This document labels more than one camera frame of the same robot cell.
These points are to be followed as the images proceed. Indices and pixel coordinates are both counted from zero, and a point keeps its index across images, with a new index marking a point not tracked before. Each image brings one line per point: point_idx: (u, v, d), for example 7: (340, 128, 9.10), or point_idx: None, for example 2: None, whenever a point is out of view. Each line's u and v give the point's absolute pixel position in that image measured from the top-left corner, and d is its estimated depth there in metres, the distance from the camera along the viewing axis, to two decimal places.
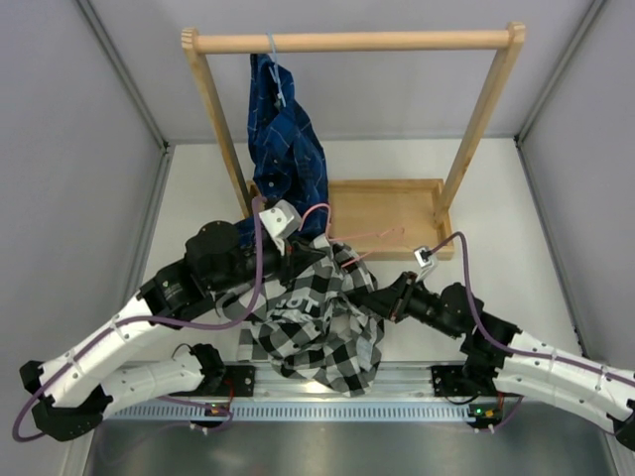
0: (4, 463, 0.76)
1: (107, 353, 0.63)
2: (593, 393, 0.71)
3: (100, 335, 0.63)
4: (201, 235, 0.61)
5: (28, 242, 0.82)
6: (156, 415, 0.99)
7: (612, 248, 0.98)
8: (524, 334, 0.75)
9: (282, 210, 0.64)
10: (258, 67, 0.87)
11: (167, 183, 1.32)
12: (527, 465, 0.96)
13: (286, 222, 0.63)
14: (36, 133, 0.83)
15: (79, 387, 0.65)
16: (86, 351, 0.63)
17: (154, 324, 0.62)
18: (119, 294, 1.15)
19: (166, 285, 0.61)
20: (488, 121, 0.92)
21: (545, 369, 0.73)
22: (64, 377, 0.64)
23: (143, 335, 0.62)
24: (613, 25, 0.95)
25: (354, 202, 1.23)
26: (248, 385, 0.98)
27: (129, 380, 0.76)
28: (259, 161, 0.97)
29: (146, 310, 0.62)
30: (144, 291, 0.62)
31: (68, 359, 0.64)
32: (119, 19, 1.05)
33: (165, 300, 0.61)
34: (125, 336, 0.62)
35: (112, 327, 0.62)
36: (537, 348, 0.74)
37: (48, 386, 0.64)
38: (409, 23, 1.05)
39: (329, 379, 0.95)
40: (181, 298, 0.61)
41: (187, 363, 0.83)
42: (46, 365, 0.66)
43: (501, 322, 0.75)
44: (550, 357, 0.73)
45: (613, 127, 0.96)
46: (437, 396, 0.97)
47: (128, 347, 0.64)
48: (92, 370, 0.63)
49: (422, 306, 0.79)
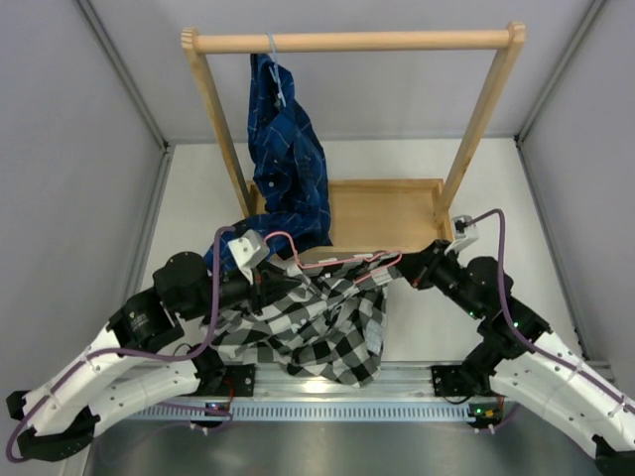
0: (3, 463, 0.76)
1: (81, 385, 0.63)
2: (604, 416, 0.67)
3: (73, 368, 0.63)
4: (168, 266, 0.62)
5: (27, 241, 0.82)
6: (157, 415, 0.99)
7: (612, 248, 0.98)
8: (552, 335, 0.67)
9: (249, 240, 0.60)
10: (258, 67, 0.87)
11: (168, 183, 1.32)
12: (527, 464, 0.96)
13: (250, 253, 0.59)
14: (36, 132, 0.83)
15: (61, 416, 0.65)
16: (62, 384, 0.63)
17: (124, 356, 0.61)
18: (118, 294, 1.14)
19: (133, 314, 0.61)
20: (488, 121, 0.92)
21: (563, 378, 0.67)
22: (44, 408, 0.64)
23: (114, 366, 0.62)
24: (612, 25, 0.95)
25: (354, 202, 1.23)
26: (248, 385, 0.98)
27: (118, 397, 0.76)
28: (259, 161, 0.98)
29: (116, 343, 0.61)
30: (113, 322, 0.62)
31: (46, 391, 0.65)
32: (119, 19, 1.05)
33: (133, 332, 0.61)
34: (97, 367, 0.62)
35: (84, 359, 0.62)
36: (562, 355, 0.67)
37: (30, 416, 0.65)
38: (408, 23, 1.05)
39: (336, 375, 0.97)
40: (148, 329, 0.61)
41: (181, 368, 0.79)
42: (28, 396, 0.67)
43: (531, 313, 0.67)
44: (573, 368, 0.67)
45: (613, 127, 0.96)
46: (437, 396, 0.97)
47: (103, 378, 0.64)
48: (68, 401, 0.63)
49: (446, 278, 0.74)
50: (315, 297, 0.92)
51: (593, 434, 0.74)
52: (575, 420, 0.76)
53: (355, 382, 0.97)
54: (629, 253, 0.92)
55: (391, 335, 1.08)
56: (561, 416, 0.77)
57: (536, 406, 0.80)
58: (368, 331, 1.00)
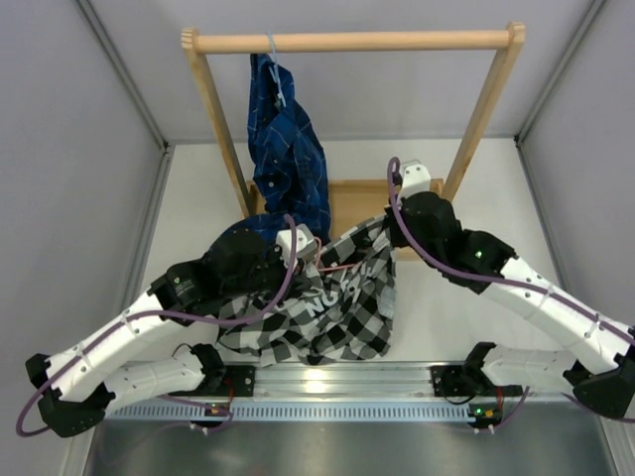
0: (4, 463, 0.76)
1: (117, 347, 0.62)
2: (579, 339, 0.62)
3: (110, 329, 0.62)
4: (230, 234, 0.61)
5: (27, 241, 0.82)
6: (156, 415, 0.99)
7: (612, 248, 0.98)
8: (519, 260, 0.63)
9: (303, 231, 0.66)
10: (258, 67, 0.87)
11: (168, 183, 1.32)
12: (527, 465, 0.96)
13: (307, 242, 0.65)
14: (35, 133, 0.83)
15: (87, 381, 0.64)
16: (96, 344, 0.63)
17: (165, 319, 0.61)
18: (119, 294, 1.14)
19: (177, 281, 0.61)
20: (488, 121, 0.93)
21: (535, 303, 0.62)
22: (72, 369, 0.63)
23: (154, 330, 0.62)
24: (613, 25, 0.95)
25: (354, 202, 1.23)
26: (248, 385, 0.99)
27: (132, 378, 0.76)
28: (259, 161, 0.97)
29: (158, 305, 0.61)
30: (155, 288, 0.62)
31: (77, 352, 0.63)
32: (119, 19, 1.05)
33: (177, 296, 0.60)
34: (136, 329, 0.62)
35: (123, 320, 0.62)
36: (531, 279, 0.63)
37: (55, 379, 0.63)
38: (407, 23, 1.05)
39: (356, 354, 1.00)
40: (192, 295, 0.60)
41: (189, 362, 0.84)
42: (53, 358, 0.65)
43: (494, 242, 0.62)
44: (545, 292, 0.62)
45: (612, 127, 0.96)
46: (437, 396, 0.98)
47: (138, 342, 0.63)
48: (101, 363, 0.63)
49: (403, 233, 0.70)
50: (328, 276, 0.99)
51: (564, 372, 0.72)
52: (550, 370, 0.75)
53: (375, 354, 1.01)
54: (628, 253, 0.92)
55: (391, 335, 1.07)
56: (537, 371, 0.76)
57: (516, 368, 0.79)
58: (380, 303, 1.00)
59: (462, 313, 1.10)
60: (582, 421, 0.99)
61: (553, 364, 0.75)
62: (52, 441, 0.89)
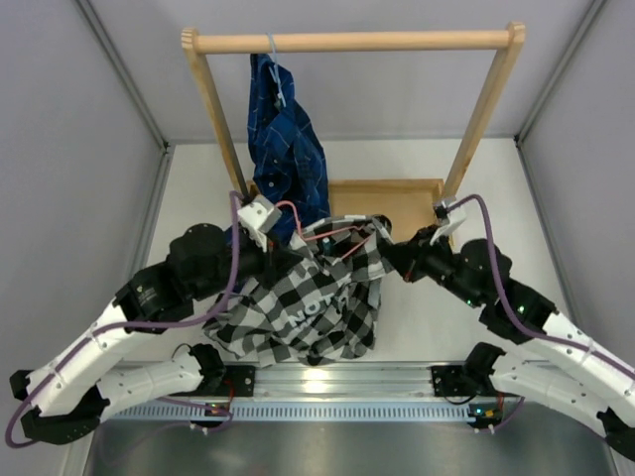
0: (5, 463, 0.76)
1: (87, 363, 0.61)
2: (619, 397, 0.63)
3: (78, 345, 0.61)
4: (186, 236, 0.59)
5: (27, 241, 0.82)
6: (155, 415, 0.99)
7: (612, 248, 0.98)
8: (560, 316, 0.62)
9: (262, 203, 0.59)
10: (258, 68, 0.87)
11: (168, 183, 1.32)
12: (527, 465, 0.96)
13: (266, 214, 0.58)
14: (36, 133, 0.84)
15: (65, 395, 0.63)
16: (66, 363, 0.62)
17: (130, 332, 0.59)
18: None
19: (140, 289, 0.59)
20: (488, 121, 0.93)
21: (574, 361, 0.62)
22: (48, 387, 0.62)
23: (120, 343, 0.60)
24: (613, 26, 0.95)
25: (354, 202, 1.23)
26: (248, 385, 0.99)
27: (127, 383, 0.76)
28: (259, 161, 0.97)
29: (122, 316, 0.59)
30: (120, 297, 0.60)
31: (52, 369, 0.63)
32: (119, 20, 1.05)
33: (141, 304, 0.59)
34: (103, 345, 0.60)
35: (90, 336, 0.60)
36: (572, 336, 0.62)
37: (34, 397, 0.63)
38: (407, 23, 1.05)
39: (355, 351, 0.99)
40: (157, 302, 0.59)
41: (187, 364, 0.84)
42: (33, 374, 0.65)
43: (534, 296, 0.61)
44: (586, 349, 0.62)
45: (613, 127, 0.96)
46: (437, 396, 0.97)
47: (108, 356, 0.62)
48: (73, 380, 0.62)
49: (440, 268, 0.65)
50: (312, 283, 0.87)
51: (597, 414, 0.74)
52: (578, 403, 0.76)
53: (367, 348, 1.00)
54: (628, 254, 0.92)
55: (391, 335, 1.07)
56: (564, 401, 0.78)
57: (540, 395, 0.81)
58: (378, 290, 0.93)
59: (463, 314, 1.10)
60: (582, 422, 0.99)
61: (581, 399, 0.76)
62: (53, 441, 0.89)
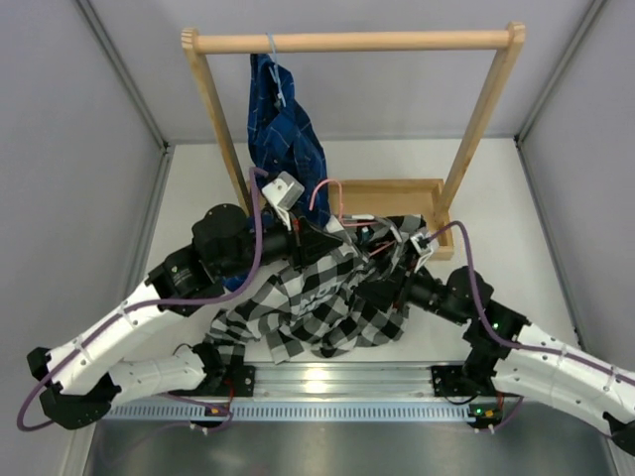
0: (5, 464, 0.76)
1: (115, 341, 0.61)
2: (600, 392, 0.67)
3: (108, 322, 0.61)
4: (205, 219, 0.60)
5: (27, 242, 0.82)
6: (156, 415, 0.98)
7: (612, 248, 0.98)
8: (533, 326, 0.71)
9: (283, 179, 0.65)
10: (258, 67, 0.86)
11: (168, 183, 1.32)
12: (527, 465, 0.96)
13: (287, 188, 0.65)
14: (35, 133, 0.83)
15: (88, 373, 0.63)
16: (95, 338, 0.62)
17: (163, 309, 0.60)
18: (119, 294, 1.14)
19: (175, 270, 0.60)
20: (488, 121, 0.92)
21: (553, 365, 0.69)
22: (72, 363, 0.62)
23: (152, 321, 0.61)
24: (613, 26, 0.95)
25: (354, 202, 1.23)
26: (248, 385, 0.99)
27: (136, 373, 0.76)
28: (259, 162, 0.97)
29: (156, 296, 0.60)
30: (153, 277, 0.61)
31: (76, 345, 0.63)
32: (119, 20, 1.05)
33: (174, 285, 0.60)
34: (134, 322, 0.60)
35: (121, 312, 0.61)
36: (546, 343, 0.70)
37: (56, 373, 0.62)
38: (407, 23, 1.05)
39: (370, 339, 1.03)
40: (190, 284, 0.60)
41: (190, 360, 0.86)
42: (54, 351, 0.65)
43: (510, 313, 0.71)
44: (560, 353, 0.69)
45: (613, 126, 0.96)
46: (437, 396, 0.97)
47: (138, 333, 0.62)
48: (100, 356, 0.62)
49: (425, 295, 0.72)
50: (332, 271, 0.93)
51: (602, 413, 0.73)
52: (582, 403, 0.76)
53: (388, 340, 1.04)
54: (629, 254, 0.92)
55: None
56: (568, 402, 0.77)
57: (543, 396, 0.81)
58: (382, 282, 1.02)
59: None
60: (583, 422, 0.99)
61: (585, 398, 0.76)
62: (52, 442, 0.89)
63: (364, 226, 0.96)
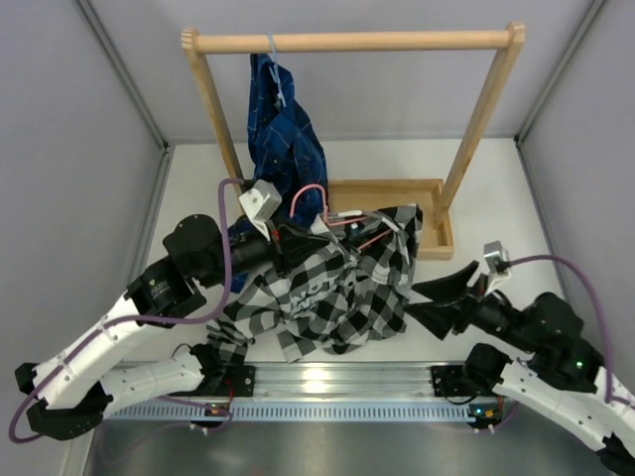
0: (4, 464, 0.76)
1: (97, 356, 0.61)
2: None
3: (88, 338, 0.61)
4: (179, 231, 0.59)
5: (26, 241, 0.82)
6: (156, 415, 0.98)
7: (612, 248, 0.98)
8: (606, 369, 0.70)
9: (259, 190, 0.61)
10: (258, 67, 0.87)
11: (168, 183, 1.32)
12: (528, 465, 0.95)
13: (262, 201, 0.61)
14: (35, 133, 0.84)
15: (72, 388, 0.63)
16: (76, 355, 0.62)
17: (142, 324, 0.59)
18: (119, 294, 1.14)
19: (152, 283, 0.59)
20: (488, 121, 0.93)
21: (616, 413, 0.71)
22: (57, 379, 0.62)
23: (131, 336, 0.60)
24: (613, 25, 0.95)
25: (354, 202, 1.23)
26: (248, 385, 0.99)
27: (129, 380, 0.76)
28: (259, 161, 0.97)
29: (134, 309, 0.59)
30: (131, 291, 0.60)
31: (60, 361, 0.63)
32: (119, 20, 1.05)
33: (152, 300, 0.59)
34: (113, 337, 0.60)
35: (100, 328, 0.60)
36: (615, 390, 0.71)
37: (41, 389, 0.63)
38: (407, 23, 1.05)
39: (381, 333, 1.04)
40: (169, 297, 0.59)
41: (187, 363, 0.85)
42: (40, 367, 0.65)
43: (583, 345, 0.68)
44: (626, 404, 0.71)
45: (613, 126, 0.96)
46: (437, 396, 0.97)
47: (119, 347, 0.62)
48: (83, 372, 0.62)
49: (494, 318, 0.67)
50: (320, 267, 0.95)
51: (603, 437, 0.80)
52: (585, 424, 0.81)
53: (396, 332, 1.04)
54: (628, 254, 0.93)
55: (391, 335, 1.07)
56: (571, 420, 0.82)
57: (546, 411, 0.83)
58: (382, 277, 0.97)
59: None
60: None
61: (588, 421, 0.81)
62: (52, 442, 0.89)
63: (354, 222, 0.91)
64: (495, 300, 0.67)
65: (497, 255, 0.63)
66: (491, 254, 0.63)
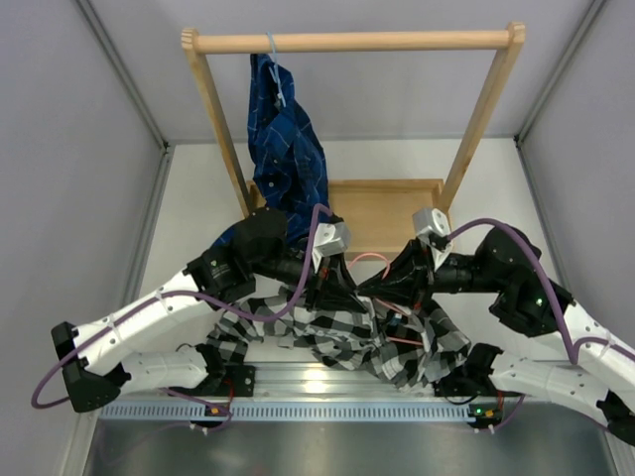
0: (4, 463, 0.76)
1: (150, 322, 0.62)
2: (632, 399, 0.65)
3: (144, 303, 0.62)
4: (250, 219, 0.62)
5: (26, 240, 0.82)
6: (156, 415, 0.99)
7: (612, 248, 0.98)
8: (576, 307, 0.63)
9: (335, 229, 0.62)
10: (258, 68, 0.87)
11: (168, 183, 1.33)
12: (527, 465, 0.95)
13: (330, 239, 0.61)
14: (36, 133, 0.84)
15: (113, 354, 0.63)
16: (129, 318, 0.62)
17: (200, 300, 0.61)
18: (119, 294, 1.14)
19: (213, 264, 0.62)
20: (487, 121, 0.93)
21: (594, 355, 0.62)
22: (101, 340, 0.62)
23: (187, 308, 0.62)
24: (613, 26, 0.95)
25: (354, 202, 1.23)
26: (248, 385, 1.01)
27: (145, 363, 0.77)
28: (260, 161, 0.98)
29: (192, 285, 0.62)
30: (190, 268, 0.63)
31: (108, 323, 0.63)
32: (119, 21, 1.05)
33: (211, 279, 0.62)
34: (170, 306, 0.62)
35: (158, 297, 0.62)
36: (589, 328, 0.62)
37: (82, 348, 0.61)
38: (407, 24, 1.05)
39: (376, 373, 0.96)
40: (226, 280, 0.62)
41: (194, 358, 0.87)
42: (80, 328, 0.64)
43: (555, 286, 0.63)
44: (605, 343, 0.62)
45: (614, 126, 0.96)
46: (437, 396, 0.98)
47: (170, 319, 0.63)
48: (131, 337, 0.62)
49: (453, 273, 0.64)
50: (347, 325, 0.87)
51: (597, 403, 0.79)
52: (577, 394, 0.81)
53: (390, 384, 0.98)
54: (628, 254, 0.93)
55: None
56: (564, 393, 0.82)
57: (539, 390, 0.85)
58: (391, 373, 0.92)
59: (463, 312, 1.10)
60: (582, 421, 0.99)
61: (580, 389, 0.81)
62: (52, 442, 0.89)
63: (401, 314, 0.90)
64: (447, 260, 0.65)
65: (429, 230, 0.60)
66: (423, 230, 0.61)
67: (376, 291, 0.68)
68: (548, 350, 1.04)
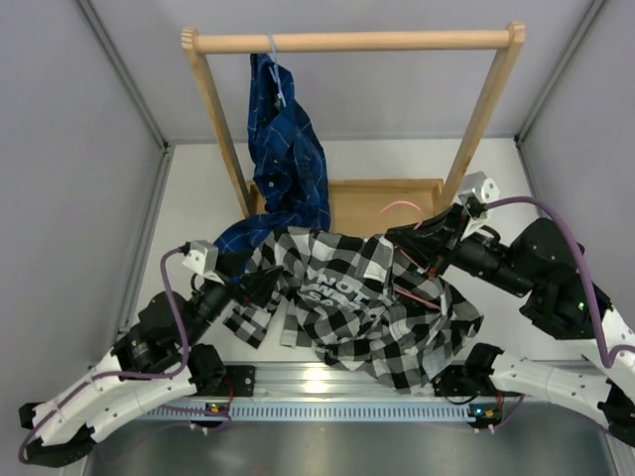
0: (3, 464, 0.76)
1: (85, 403, 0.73)
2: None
3: (79, 387, 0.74)
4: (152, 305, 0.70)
5: (26, 240, 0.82)
6: (156, 416, 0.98)
7: (612, 247, 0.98)
8: (615, 313, 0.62)
9: (196, 248, 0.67)
10: (258, 67, 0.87)
11: (167, 183, 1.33)
12: (526, 465, 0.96)
13: (201, 257, 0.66)
14: (36, 133, 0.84)
15: (64, 429, 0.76)
16: (67, 402, 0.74)
17: (124, 379, 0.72)
18: (119, 295, 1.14)
19: (134, 344, 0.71)
20: (487, 122, 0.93)
21: (627, 363, 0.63)
22: (51, 421, 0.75)
23: (114, 389, 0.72)
24: (613, 26, 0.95)
25: (354, 202, 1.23)
26: (248, 385, 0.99)
27: (113, 407, 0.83)
28: (259, 161, 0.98)
29: (116, 366, 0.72)
30: (116, 349, 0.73)
31: (54, 406, 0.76)
32: (119, 20, 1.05)
33: (137, 358, 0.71)
34: (99, 389, 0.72)
35: (88, 381, 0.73)
36: (624, 336, 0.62)
37: (39, 429, 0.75)
38: (407, 23, 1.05)
39: (378, 374, 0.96)
40: (148, 356, 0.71)
41: (174, 376, 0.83)
42: (38, 408, 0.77)
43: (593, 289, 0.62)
44: None
45: (614, 126, 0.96)
46: (437, 396, 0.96)
47: (103, 398, 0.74)
48: (72, 416, 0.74)
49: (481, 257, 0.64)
50: (361, 277, 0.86)
51: (597, 404, 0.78)
52: (578, 395, 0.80)
53: (392, 386, 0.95)
54: (629, 254, 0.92)
55: None
56: (564, 394, 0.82)
57: (541, 392, 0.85)
58: (398, 335, 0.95)
59: None
60: (582, 421, 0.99)
61: (581, 390, 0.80)
62: None
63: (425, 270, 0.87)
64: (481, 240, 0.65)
65: (471, 192, 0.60)
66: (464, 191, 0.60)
67: (402, 239, 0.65)
68: (547, 350, 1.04)
